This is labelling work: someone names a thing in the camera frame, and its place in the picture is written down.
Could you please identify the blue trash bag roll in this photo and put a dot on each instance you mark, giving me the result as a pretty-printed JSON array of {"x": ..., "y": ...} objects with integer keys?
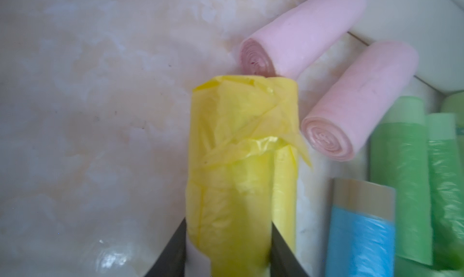
[{"x": 361, "y": 241}]

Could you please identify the green trash bag roll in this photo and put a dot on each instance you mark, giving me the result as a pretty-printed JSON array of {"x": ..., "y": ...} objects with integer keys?
[
  {"x": 446, "y": 179},
  {"x": 399, "y": 159}
]

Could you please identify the green trash bag roll left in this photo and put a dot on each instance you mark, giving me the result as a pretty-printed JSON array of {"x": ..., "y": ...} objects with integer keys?
[{"x": 399, "y": 159}]

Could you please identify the light green roll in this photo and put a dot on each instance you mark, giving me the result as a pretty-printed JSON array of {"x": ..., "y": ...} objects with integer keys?
[
  {"x": 409, "y": 268},
  {"x": 455, "y": 104}
]

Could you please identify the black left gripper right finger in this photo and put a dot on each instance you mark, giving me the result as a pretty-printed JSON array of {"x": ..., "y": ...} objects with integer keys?
[{"x": 283, "y": 262}]

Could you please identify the white plastic storage box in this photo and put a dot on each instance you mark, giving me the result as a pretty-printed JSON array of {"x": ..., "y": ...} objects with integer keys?
[{"x": 434, "y": 28}]

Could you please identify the yellow trash bag roll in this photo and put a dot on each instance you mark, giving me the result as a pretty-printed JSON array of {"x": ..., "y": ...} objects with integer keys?
[
  {"x": 285, "y": 194},
  {"x": 237, "y": 123}
]

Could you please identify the green trash bag roll right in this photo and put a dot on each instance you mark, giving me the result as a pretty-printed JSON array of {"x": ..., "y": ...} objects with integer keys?
[{"x": 446, "y": 179}]

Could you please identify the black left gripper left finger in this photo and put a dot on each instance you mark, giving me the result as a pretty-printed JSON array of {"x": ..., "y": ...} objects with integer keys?
[{"x": 171, "y": 262}]

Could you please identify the pink trash bag roll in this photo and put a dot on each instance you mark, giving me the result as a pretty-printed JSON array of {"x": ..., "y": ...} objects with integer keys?
[
  {"x": 340, "y": 123},
  {"x": 296, "y": 39}
]

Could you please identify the pink trash bag roll left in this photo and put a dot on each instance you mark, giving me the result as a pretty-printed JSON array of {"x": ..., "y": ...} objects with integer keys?
[{"x": 296, "y": 39}]

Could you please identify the pink trash bag roll right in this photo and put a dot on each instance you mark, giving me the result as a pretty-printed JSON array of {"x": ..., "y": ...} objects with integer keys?
[{"x": 340, "y": 123}]

